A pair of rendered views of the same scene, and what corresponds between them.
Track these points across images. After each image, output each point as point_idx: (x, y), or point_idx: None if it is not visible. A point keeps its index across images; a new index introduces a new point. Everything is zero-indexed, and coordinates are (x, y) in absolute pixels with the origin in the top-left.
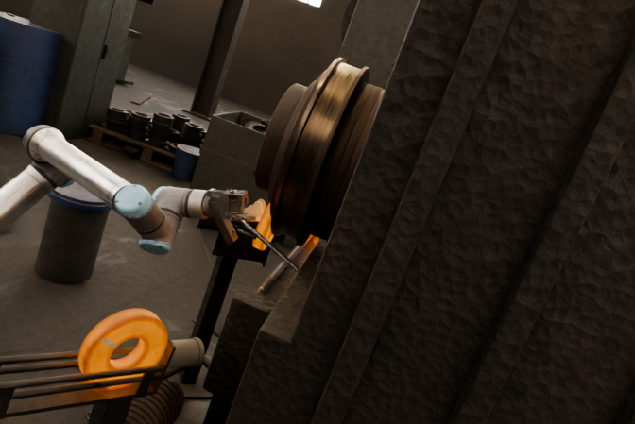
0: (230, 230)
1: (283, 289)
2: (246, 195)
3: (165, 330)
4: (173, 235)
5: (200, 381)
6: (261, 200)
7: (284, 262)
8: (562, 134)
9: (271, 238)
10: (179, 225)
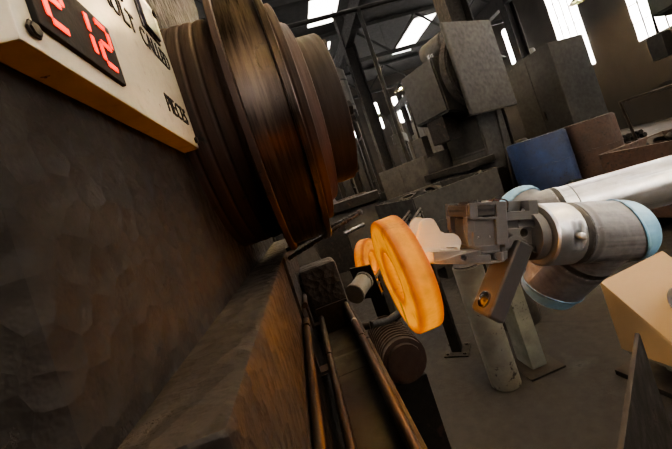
0: (483, 287)
1: (364, 417)
2: (461, 210)
3: (354, 257)
4: (535, 275)
5: None
6: (427, 221)
7: (399, 415)
8: None
9: (414, 320)
10: (551, 266)
